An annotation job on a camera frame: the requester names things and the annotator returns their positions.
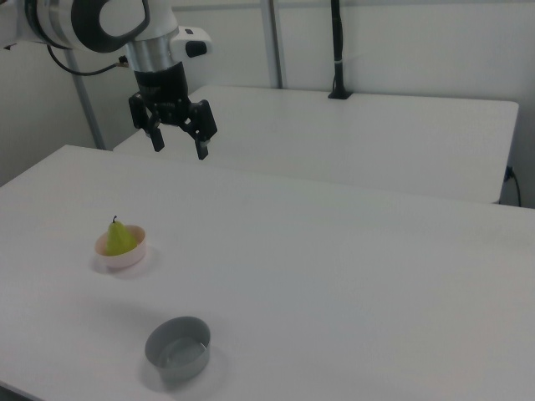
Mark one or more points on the pink plastic bowl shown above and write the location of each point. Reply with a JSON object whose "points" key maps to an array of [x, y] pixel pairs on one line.
{"points": [[125, 259]]}

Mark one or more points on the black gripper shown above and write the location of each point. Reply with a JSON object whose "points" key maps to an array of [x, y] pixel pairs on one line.
{"points": [[163, 85]]}

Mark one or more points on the aluminium frame post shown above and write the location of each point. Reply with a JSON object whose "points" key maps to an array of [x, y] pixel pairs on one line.
{"points": [[88, 104], [278, 42]]}

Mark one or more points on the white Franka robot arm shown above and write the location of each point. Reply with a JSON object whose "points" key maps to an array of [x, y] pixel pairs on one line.
{"points": [[104, 16]]}

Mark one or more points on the yellow-green pear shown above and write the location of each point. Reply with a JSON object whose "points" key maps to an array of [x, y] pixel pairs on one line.
{"points": [[118, 240]]}

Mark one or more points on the white side table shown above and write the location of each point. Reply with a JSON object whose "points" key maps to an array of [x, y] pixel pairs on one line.
{"points": [[355, 138]]}

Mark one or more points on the grey plastic bowl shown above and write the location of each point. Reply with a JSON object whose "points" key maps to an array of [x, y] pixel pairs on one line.
{"points": [[179, 359]]}

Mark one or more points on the black camera stand pole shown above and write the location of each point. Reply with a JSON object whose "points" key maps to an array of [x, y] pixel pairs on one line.
{"points": [[337, 50]]}

